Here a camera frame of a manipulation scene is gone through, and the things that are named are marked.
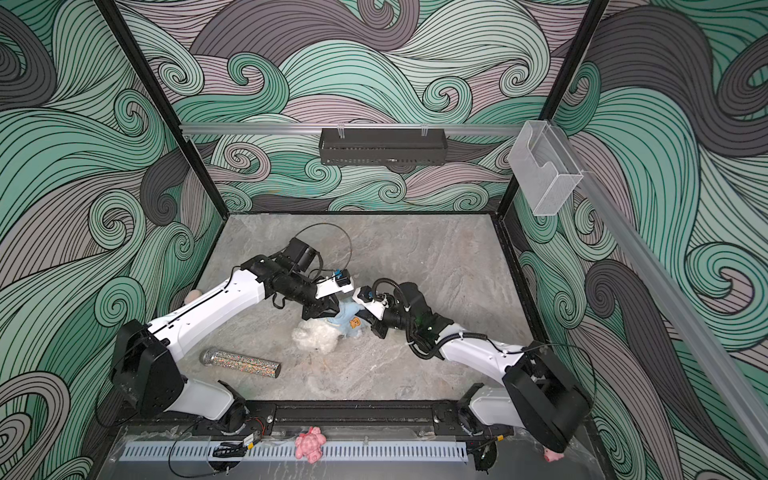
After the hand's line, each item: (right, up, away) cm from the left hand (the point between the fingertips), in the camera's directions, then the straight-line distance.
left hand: (340, 307), depth 77 cm
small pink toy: (+50, -31, -11) cm, 60 cm away
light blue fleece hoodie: (+2, -2, -2) cm, 4 cm away
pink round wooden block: (-50, 0, +17) cm, 52 cm away
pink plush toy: (-6, -29, -10) cm, 31 cm away
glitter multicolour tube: (-29, -15, +3) cm, 32 cm away
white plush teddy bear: (-6, -7, -1) cm, 9 cm away
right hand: (+4, -1, +2) cm, 5 cm away
